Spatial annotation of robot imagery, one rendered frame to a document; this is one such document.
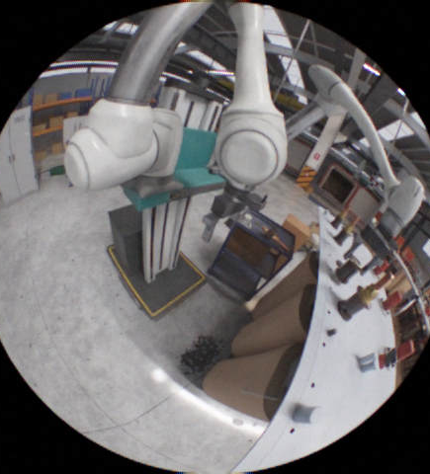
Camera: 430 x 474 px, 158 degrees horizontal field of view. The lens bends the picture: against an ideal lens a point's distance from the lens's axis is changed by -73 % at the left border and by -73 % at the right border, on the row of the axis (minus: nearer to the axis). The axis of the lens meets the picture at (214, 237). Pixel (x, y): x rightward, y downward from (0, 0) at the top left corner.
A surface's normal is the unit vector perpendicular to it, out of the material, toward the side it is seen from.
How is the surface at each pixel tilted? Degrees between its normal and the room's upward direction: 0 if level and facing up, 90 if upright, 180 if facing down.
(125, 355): 0
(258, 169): 97
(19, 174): 90
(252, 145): 102
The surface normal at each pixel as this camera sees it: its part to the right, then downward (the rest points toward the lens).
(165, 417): 0.31, -0.70
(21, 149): 0.76, 0.58
